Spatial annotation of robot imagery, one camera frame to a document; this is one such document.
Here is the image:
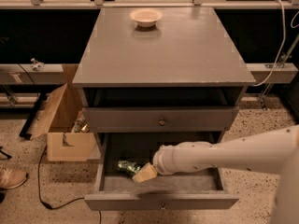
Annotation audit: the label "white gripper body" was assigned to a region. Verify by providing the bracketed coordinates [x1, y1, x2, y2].
[152, 142, 200, 175]

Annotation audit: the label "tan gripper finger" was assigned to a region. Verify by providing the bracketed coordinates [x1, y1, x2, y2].
[133, 163, 158, 183]

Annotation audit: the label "green soda can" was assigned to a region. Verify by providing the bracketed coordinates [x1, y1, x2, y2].
[117, 160, 141, 175]

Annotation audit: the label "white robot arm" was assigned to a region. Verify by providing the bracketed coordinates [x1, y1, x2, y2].
[133, 125, 299, 224]

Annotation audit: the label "open grey middle drawer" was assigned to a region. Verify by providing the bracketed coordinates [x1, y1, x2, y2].
[85, 132, 238, 211]

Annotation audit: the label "closed grey top drawer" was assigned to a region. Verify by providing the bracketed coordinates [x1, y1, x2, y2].
[83, 106, 239, 133]

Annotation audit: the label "grey drawer cabinet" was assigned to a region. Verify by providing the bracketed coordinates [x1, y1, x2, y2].
[72, 7, 257, 135]

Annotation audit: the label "cans inside cardboard box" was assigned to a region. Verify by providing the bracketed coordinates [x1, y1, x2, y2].
[71, 119, 90, 133]

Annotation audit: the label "cardboard box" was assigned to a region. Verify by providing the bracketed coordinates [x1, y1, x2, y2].
[29, 64, 100, 161]

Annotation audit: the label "tan sneaker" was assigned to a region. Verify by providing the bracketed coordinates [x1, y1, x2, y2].
[0, 166, 28, 189]

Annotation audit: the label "white bowl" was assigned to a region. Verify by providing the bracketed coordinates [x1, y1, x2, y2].
[130, 8, 163, 28]

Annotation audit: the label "black power cable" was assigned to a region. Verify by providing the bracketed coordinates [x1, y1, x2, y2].
[37, 146, 103, 224]

